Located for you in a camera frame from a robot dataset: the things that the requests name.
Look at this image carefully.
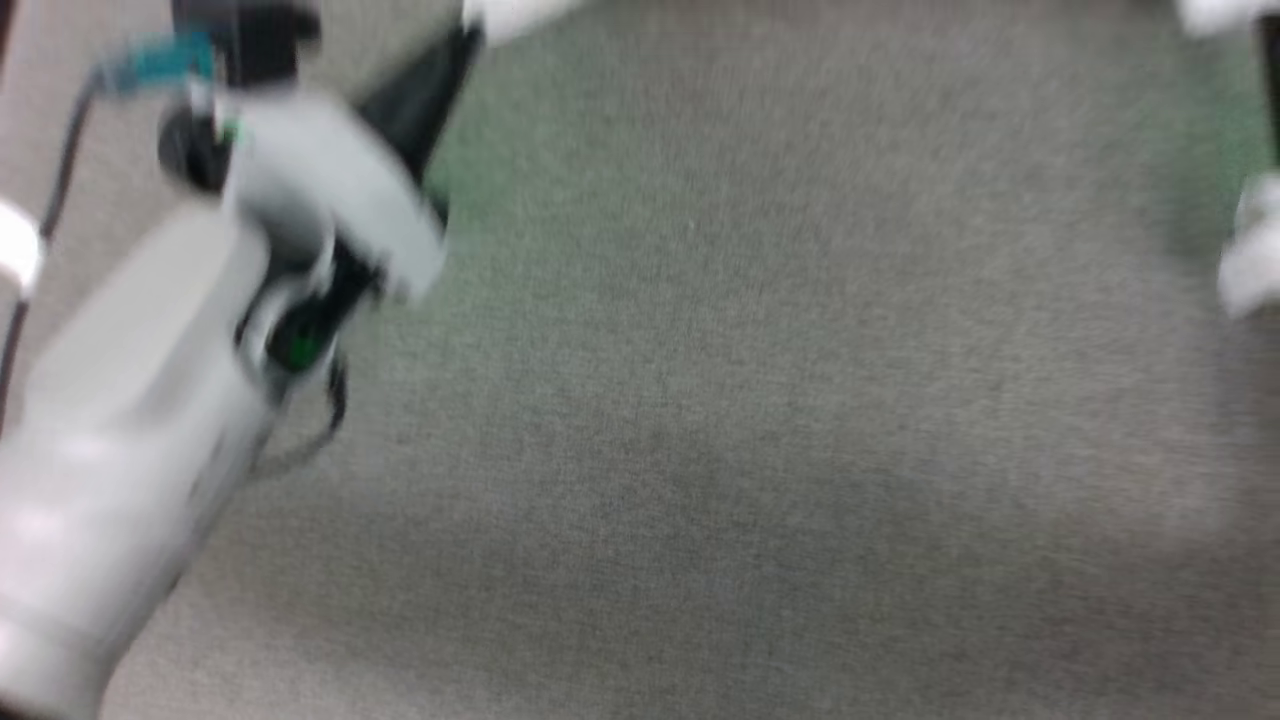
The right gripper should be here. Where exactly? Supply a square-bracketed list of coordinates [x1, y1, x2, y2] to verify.
[1216, 15, 1280, 319]

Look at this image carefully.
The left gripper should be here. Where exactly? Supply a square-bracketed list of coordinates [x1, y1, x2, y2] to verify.
[222, 22, 485, 306]

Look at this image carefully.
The grey-green fabric sofa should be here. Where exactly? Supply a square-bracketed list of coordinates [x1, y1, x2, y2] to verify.
[0, 0, 1280, 720]

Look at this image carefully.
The teal cable plug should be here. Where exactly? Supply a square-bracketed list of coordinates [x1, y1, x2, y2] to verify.
[98, 32, 217, 96]

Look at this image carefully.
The thin black cable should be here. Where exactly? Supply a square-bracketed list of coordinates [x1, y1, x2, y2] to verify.
[0, 75, 101, 401]

